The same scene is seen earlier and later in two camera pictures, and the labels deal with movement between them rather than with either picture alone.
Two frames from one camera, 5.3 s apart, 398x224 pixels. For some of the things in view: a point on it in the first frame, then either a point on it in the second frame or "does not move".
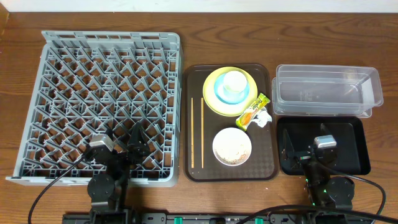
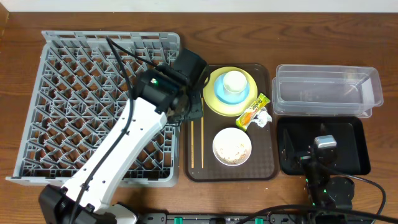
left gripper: [123, 153] to [193, 109]
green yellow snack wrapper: [262, 102] does not move
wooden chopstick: [202, 114] does not move
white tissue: [263, 117] does not move
